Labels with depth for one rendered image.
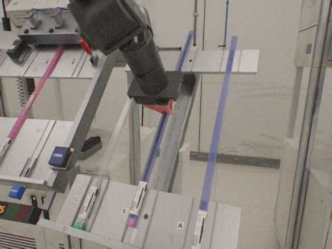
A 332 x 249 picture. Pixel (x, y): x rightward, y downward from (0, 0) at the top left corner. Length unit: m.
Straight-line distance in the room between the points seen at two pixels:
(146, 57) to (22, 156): 0.53
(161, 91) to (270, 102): 2.10
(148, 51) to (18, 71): 0.75
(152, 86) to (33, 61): 0.70
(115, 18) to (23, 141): 0.57
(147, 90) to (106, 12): 0.16
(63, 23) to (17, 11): 0.26
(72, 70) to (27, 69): 0.19
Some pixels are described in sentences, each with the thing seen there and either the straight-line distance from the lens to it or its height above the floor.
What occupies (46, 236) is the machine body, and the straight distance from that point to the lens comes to 1.33.
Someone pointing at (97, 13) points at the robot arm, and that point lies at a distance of 0.36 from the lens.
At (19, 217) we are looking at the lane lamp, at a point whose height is 0.65.
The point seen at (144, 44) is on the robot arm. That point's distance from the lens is 0.39.
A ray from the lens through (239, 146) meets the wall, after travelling 2.58.
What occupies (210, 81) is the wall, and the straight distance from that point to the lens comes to 2.45.
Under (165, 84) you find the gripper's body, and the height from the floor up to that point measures 0.99.
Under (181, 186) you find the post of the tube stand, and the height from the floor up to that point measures 0.74.
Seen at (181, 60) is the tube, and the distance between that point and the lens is 0.63.
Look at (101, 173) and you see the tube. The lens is 0.52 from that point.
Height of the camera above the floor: 1.03
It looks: 15 degrees down
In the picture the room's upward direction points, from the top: straight up
